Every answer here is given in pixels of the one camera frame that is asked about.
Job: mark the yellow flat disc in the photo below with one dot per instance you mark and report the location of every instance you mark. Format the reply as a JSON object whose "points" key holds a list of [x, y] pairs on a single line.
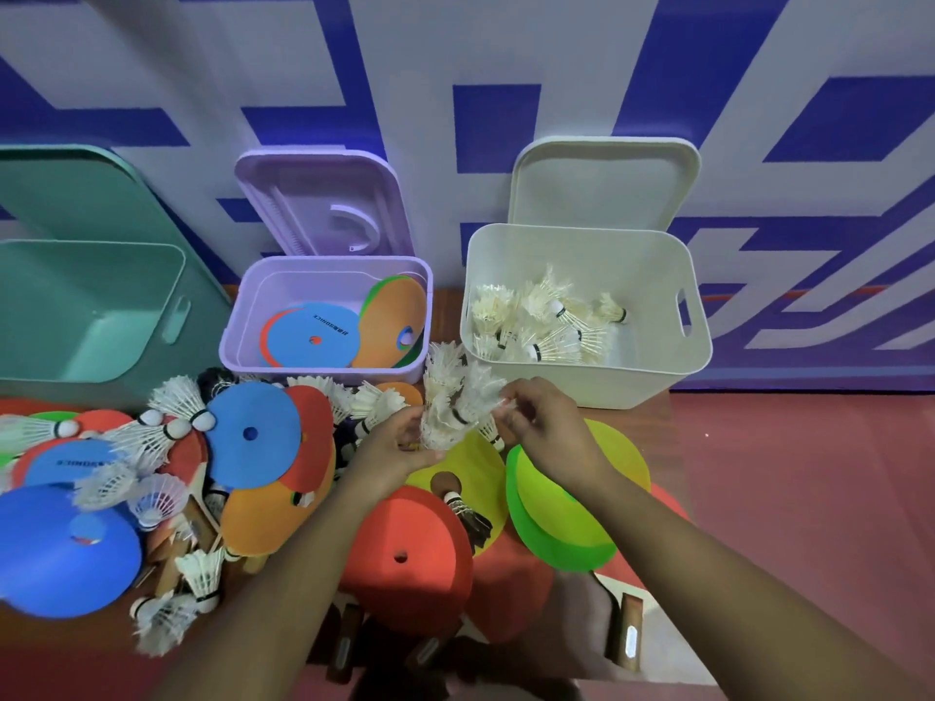
{"points": [[475, 470], [621, 452]]}

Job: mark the teal plastic bin lid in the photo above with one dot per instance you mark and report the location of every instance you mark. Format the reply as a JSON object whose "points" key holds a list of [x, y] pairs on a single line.
{"points": [[80, 197]]}

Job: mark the worn dark shuttlecock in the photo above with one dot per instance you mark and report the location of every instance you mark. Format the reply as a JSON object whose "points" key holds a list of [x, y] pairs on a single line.
{"points": [[464, 514]]}

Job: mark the scattered white feather shuttlecocks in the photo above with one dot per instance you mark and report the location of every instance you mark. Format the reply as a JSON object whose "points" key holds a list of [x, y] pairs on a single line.
{"points": [[175, 401]]}

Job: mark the orange flat disc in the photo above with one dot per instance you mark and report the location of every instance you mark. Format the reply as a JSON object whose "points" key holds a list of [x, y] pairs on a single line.
{"points": [[263, 522], [387, 313], [405, 392]]}

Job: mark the person's right hand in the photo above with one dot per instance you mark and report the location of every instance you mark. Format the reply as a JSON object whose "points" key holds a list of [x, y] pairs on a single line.
{"points": [[562, 437]]}

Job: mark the person's left hand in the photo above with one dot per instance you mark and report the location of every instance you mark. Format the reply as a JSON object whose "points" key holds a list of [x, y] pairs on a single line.
{"points": [[383, 456]]}

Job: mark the nested white shuttlecock column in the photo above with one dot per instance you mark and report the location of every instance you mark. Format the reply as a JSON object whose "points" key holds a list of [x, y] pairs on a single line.
{"points": [[456, 401]]}

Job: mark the heap of white shuttlecocks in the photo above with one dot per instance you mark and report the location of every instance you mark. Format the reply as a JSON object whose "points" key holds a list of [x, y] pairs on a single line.
{"points": [[540, 328]]}

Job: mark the person's right forearm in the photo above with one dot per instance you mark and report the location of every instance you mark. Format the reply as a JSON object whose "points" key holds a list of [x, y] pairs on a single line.
{"points": [[716, 598]]}

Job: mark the green flat disc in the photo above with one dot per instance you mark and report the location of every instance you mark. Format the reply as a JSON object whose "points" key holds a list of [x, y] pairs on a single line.
{"points": [[51, 415], [555, 525], [372, 288]]}

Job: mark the person's left forearm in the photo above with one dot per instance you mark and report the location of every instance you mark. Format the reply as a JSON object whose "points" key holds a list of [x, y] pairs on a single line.
{"points": [[285, 591]]}

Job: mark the person's left fingers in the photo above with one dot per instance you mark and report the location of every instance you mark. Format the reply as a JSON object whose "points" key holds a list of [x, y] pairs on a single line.
{"points": [[416, 423]]}

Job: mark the teal plastic storage bin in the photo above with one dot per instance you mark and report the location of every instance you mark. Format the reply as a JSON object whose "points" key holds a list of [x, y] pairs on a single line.
{"points": [[80, 313]]}

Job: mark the purple plastic bin lid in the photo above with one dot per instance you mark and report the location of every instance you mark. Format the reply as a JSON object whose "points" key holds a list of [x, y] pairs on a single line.
{"points": [[307, 197]]}

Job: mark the purple plastic storage bin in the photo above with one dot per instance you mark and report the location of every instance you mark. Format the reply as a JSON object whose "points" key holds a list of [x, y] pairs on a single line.
{"points": [[241, 343]]}

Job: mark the white plastic storage bin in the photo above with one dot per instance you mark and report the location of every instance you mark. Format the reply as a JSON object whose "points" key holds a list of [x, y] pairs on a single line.
{"points": [[643, 357]]}

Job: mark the blue printed flat disc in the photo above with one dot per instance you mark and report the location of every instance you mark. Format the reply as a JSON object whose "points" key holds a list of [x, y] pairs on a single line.
{"points": [[314, 335], [62, 463]]}

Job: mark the person's right thumb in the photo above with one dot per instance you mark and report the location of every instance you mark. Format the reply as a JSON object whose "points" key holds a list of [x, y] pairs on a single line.
{"points": [[510, 424]]}

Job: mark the large blue flat disc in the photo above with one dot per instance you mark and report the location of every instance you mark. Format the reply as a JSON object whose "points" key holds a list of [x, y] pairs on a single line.
{"points": [[51, 569]]}

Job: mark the white plastic bin lid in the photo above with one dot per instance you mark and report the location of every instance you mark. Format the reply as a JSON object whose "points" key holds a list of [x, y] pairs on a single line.
{"points": [[606, 182]]}

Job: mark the red flat disc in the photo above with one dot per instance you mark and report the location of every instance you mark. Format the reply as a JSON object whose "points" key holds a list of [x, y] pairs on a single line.
{"points": [[508, 595], [102, 418], [409, 569], [314, 430], [264, 339]]}

